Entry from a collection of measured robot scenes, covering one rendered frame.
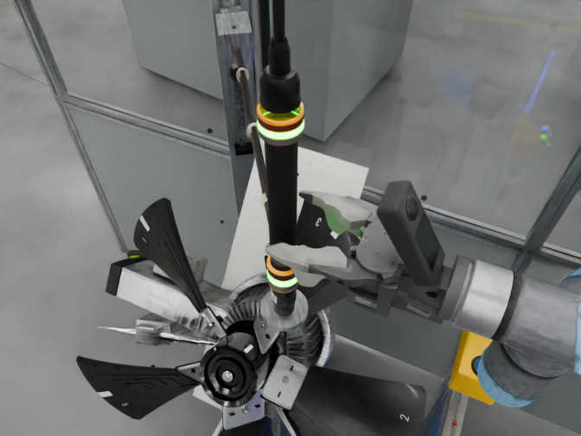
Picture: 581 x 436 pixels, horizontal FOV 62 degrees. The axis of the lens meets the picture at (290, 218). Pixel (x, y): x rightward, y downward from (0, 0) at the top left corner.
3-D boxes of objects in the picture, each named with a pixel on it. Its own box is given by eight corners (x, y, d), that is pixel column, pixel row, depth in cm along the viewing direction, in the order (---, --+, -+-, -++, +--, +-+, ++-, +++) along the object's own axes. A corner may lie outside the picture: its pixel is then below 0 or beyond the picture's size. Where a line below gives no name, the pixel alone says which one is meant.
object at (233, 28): (218, 43, 111) (213, 7, 105) (248, 41, 112) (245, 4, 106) (222, 68, 105) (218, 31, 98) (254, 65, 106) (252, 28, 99)
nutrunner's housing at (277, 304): (270, 309, 75) (252, 29, 40) (294, 305, 76) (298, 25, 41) (273, 332, 73) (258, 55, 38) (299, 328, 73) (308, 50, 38)
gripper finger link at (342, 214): (297, 218, 63) (351, 260, 59) (298, 186, 59) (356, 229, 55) (315, 206, 65) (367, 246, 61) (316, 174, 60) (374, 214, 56)
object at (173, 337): (229, 348, 106) (97, 329, 117) (229, 338, 106) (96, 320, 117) (225, 352, 104) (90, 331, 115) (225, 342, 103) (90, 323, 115)
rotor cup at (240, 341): (220, 315, 102) (188, 336, 90) (284, 321, 98) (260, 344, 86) (222, 381, 104) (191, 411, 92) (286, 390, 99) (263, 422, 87)
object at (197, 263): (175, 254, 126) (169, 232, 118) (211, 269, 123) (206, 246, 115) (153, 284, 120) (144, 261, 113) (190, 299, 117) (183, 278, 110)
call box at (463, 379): (460, 333, 123) (472, 312, 115) (501, 349, 120) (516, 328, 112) (445, 390, 114) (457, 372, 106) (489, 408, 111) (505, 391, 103)
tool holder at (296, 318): (255, 283, 75) (252, 245, 68) (300, 276, 76) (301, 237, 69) (264, 336, 70) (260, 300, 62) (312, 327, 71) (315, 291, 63)
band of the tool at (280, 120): (255, 121, 48) (253, 97, 46) (298, 117, 48) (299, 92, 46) (261, 150, 45) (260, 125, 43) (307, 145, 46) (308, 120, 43)
